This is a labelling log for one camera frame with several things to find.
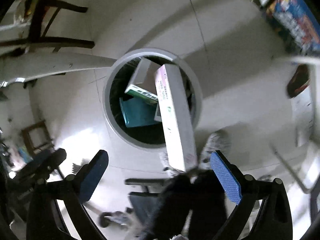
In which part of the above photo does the colourful poster board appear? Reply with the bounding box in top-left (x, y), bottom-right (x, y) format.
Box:
top-left (266, 0), bottom-right (319, 56)

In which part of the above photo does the long white pink box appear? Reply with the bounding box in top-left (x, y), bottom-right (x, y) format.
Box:
top-left (155, 64), bottom-right (197, 172)

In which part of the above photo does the white round trash bin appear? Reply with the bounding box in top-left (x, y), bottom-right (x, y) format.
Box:
top-left (103, 48), bottom-right (203, 151)

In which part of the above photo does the dark wooden chair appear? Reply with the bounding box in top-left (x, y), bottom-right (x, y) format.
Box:
top-left (1, 0), bottom-right (95, 52)

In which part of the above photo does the teal box in bin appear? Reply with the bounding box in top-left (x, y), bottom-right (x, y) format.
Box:
top-left (119, 98), bottom-right (159, 128)

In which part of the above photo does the left dark trouser leg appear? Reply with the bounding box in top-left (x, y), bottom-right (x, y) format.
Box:
top-left (140, 174), bottom-right (192, 239)

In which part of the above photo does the dark wooden stool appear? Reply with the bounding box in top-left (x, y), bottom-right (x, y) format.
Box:
top-left (21, 120), bottom-right (54, 157)

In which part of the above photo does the white green Doctor box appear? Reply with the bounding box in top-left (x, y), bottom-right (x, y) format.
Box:
top-left (125, 57), bottom-right (161, 105)

